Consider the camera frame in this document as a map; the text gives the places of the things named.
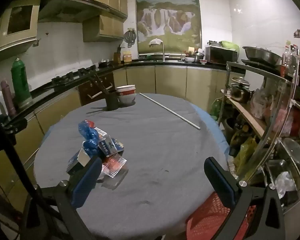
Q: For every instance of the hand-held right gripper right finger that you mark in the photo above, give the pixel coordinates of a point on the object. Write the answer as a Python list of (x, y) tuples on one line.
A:
[(218, 180)]

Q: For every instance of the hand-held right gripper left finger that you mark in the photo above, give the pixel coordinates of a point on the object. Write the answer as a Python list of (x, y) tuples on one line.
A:
[(86, 181)]

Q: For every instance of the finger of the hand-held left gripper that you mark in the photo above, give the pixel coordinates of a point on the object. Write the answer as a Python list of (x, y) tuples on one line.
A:
[(16, 126)]

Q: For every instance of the silver blue small box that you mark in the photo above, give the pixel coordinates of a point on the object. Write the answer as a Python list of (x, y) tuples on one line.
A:
[(81, 158)]

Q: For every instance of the clear plastic tray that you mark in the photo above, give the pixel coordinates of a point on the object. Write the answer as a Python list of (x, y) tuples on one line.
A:
[(115, 181)]

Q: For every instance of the red plastic basket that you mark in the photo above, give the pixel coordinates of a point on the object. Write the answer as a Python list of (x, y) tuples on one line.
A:
[(205, 212)]

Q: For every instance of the red white snack wrapper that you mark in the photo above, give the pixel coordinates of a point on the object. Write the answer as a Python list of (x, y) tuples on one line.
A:
[(98, 130)]

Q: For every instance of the purple vacuum bottle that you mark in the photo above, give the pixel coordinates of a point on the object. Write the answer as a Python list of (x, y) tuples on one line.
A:
[(8, 97)]

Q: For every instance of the yellow plastic bag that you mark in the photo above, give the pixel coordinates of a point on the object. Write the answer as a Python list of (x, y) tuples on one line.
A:
[(245, 150)]

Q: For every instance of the green thermos flask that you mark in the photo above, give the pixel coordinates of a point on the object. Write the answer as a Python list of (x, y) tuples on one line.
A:
[(21, 82)]

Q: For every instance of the metal shelf rack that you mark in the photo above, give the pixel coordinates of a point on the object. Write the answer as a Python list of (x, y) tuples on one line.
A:
[(258, 147)]

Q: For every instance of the blue tablecloth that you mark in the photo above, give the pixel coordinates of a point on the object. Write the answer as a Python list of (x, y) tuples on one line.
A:
[(216, 125)]

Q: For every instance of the steel tray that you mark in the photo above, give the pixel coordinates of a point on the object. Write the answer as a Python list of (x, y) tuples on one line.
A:
[(275, 167)]

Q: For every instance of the white plastic bag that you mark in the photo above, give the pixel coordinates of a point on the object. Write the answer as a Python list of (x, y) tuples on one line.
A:
[(285, 182)]

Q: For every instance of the green bottle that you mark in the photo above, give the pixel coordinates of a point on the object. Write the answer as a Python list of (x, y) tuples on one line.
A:
[(216, 107)]

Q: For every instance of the grey tablecloth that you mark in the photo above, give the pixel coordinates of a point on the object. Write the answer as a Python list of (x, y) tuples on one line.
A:
[(152, 142)]

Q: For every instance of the black gas stove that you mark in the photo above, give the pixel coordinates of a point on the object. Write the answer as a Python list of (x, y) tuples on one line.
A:
[(75, 73)]

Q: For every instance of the round glass lid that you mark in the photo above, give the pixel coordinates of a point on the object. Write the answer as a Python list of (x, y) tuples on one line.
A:
[(293, 151)]

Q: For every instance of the dark chopstick holder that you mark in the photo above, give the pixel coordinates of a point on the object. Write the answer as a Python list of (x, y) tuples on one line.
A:
[(111, 101)]

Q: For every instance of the thin white rod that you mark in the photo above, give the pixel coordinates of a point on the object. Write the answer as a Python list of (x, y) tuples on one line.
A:
[(170, 110)]

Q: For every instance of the clear plastic bag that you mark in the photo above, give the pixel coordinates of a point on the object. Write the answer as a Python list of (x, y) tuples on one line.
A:
[(258, 102)]

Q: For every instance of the large white bowl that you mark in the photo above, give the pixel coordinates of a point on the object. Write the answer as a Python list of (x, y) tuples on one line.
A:
[(127, 100)]

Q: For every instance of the pink plastic bag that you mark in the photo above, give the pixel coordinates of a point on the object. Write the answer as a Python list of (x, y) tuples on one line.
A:
[(282, 115)]

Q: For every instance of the steel pot with lid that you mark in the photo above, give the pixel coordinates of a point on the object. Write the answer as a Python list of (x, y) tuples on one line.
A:
[(240, 90)]

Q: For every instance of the black pan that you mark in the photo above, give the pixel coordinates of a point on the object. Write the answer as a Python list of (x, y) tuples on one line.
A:
[(105, 63)]

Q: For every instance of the kitchen base cabinets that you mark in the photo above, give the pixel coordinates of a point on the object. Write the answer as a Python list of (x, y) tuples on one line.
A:
[(170, 80)]

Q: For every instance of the knife block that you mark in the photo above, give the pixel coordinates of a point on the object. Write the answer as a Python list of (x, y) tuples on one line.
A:
[(117, 56)]

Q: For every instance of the small white bowl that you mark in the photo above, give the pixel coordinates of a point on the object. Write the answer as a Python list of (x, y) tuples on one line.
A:
[(190, 59)]

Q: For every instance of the microwave oven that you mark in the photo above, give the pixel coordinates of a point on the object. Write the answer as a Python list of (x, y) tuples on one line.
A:
[(221, 55)]

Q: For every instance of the small metal pot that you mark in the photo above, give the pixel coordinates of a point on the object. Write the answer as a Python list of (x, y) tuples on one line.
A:
[(199, 55)]

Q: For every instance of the yellow jar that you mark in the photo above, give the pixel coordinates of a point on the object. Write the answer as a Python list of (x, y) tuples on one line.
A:
[(127, 57)]

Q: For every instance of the steel basin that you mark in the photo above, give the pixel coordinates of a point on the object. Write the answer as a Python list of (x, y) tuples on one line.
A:
[(261, 53)]

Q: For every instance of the range hood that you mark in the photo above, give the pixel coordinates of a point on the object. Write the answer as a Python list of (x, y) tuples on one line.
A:
[(72, 5)]

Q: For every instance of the green plastic bag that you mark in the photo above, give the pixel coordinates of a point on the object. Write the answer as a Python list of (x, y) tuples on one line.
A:
[(230, 45)]

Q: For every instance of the clear bottle red cap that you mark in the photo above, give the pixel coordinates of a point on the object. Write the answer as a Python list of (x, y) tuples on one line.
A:
[(286, 60)]

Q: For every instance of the steel sink faucet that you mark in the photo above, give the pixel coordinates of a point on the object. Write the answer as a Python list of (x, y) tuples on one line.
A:
[(163, 51)]

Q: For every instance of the hanging strainer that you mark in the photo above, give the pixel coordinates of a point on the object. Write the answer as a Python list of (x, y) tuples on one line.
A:
[(130, 37)]

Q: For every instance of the white rag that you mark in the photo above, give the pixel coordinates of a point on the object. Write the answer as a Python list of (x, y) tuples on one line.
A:
[(155, 41)]

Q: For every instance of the small beige wall cabinet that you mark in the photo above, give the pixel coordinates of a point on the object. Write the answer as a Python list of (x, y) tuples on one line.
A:
[(103, 28)]

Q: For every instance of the wall sticker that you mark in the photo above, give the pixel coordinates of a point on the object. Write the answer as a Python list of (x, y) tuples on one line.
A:
[(298, 32)]

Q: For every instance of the waterfall wall poster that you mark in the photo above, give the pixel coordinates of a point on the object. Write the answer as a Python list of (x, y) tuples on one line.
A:
[(167, 17)]

